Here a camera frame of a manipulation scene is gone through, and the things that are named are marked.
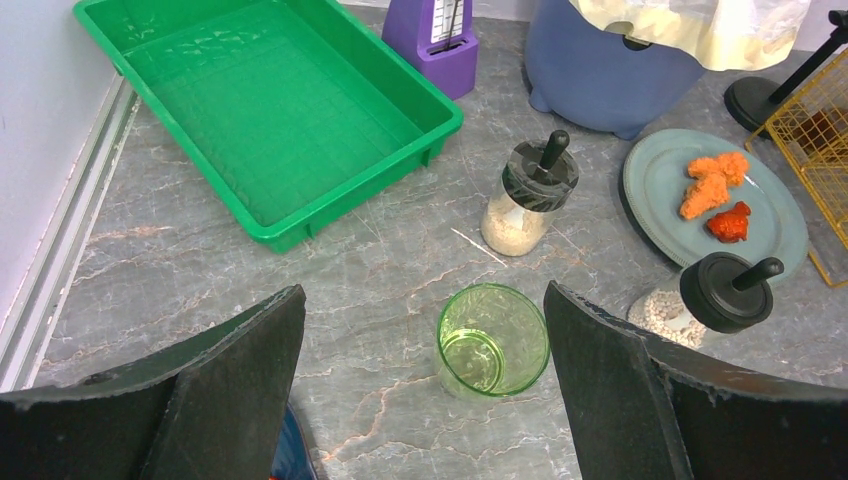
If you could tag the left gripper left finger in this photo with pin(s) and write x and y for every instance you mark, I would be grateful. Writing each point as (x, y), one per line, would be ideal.
(208, 407)

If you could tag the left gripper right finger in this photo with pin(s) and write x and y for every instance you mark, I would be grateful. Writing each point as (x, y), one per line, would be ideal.
(642, 407)

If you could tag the blue snack bag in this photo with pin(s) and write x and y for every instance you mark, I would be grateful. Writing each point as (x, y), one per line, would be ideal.
(292, 459)

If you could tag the spice jar black lid beans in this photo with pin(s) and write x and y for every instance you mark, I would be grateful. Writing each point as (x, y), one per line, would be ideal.
(716, 297)

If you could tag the green glass cup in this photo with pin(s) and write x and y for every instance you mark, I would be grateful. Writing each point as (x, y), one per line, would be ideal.
(491, 343)

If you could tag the red fried chicken piece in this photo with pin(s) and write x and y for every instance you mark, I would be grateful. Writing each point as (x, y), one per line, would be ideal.
(730, 226)

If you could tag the grey round plate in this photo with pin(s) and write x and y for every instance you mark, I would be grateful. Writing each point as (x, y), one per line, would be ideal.
(655, 178)

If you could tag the orange fried chicken piece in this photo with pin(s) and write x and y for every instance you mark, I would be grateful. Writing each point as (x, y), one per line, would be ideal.
(713, 178)

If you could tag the spice jar black lid powder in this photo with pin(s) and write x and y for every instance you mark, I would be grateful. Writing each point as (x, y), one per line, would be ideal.
(534, 185)

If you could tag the green plastic tray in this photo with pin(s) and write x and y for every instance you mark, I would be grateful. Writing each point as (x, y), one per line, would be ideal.
(295, 112)

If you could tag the blue trash bin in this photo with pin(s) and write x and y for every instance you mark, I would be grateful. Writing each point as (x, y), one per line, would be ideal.
(598, 79)

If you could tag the black microphone stand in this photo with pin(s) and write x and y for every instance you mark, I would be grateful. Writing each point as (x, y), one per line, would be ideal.
(752, 100)

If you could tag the white plastic bin liner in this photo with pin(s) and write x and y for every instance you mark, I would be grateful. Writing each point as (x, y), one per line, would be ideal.
(746, 35)

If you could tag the purple metronome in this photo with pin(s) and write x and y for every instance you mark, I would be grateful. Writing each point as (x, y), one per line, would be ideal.
(436, 37)

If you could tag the yellow wire basket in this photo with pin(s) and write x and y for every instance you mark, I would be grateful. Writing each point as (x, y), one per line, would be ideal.
(809, 130)

